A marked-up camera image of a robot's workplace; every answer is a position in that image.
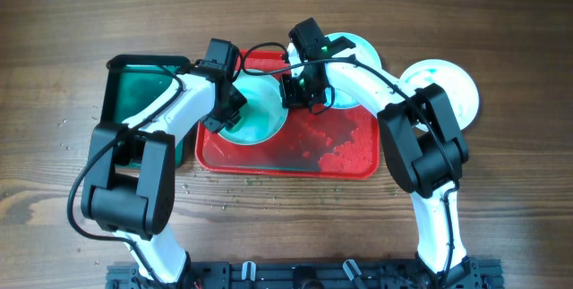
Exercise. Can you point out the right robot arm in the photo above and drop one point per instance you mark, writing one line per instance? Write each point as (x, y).
(422, 142)

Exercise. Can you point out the black tray with green water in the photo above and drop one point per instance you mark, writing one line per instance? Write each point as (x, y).
(128, 93)

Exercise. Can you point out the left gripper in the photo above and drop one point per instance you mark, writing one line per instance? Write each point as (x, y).
(216, 124)

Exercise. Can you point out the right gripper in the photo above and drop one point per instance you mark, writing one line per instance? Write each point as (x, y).
(292, 99)

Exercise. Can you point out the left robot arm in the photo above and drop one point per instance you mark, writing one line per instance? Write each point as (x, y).
(128, 183)

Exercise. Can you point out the white plate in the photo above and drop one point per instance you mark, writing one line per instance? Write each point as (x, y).
(461, 89)

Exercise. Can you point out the light blue plate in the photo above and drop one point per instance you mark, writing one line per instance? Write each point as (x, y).
(344, 88)
(262, 116)

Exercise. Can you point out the red plastic tray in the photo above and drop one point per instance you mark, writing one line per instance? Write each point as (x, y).
(338, 143)

